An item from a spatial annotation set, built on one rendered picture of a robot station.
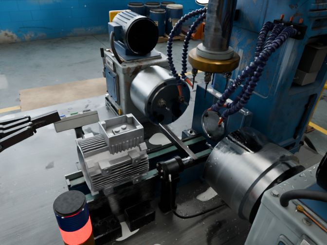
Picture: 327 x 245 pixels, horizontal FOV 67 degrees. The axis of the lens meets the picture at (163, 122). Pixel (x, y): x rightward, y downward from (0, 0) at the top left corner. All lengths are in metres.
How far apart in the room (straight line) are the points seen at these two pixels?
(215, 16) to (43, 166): 0.95
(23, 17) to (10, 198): 5.29
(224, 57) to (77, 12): 5.65
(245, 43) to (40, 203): 1.01
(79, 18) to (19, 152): 5.22
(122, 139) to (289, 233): 0.51
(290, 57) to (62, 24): 5.74
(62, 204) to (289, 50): 0.80
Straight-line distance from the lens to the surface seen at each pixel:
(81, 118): 1.04
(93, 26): 6.50
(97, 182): 0.81
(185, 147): 0.92
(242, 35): 1.08
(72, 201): 0.52
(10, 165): 1.33
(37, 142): 1.42
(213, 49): 0.87
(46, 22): 6.28
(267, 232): 0.72
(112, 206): 0.95
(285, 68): 0.96
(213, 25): 0.85
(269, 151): 0.77
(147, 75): 1.18
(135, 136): 0.82
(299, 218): 0.63
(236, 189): 0.75
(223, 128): 1.04
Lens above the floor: 1.61
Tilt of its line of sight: 34 degrees down
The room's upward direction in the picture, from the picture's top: 3 degrees clockwise
